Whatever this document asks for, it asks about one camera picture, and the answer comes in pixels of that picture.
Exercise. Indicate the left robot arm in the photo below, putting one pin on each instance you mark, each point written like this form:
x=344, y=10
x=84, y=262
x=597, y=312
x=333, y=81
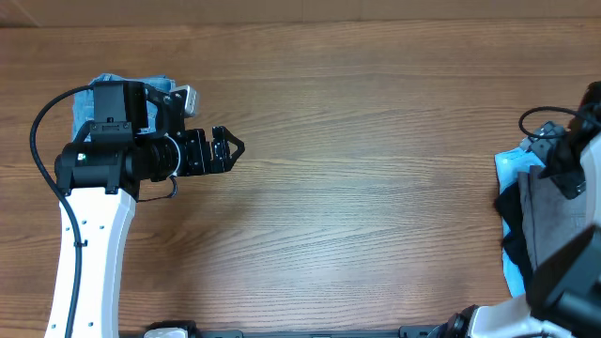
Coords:
x=137, y=133

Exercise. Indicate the grey shorts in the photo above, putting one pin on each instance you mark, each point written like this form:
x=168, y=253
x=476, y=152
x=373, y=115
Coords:
x=549, y=219

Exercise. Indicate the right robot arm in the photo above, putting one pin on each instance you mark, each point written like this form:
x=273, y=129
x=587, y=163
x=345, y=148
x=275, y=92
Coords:
x=563, y=297

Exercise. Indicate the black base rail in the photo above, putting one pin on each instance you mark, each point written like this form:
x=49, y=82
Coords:
x=188, y=329

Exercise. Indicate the light blue garment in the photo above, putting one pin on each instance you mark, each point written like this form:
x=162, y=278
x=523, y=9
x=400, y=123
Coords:
x=508, y=165

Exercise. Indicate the folded blue jeans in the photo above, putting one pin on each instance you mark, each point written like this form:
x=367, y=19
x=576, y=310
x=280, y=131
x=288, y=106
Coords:
x=83, y=102

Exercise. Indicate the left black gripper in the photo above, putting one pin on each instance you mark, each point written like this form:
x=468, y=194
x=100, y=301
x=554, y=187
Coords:
x=201, y=161

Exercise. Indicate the black garment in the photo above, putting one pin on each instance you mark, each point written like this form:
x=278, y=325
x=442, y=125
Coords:
x=508, y=206

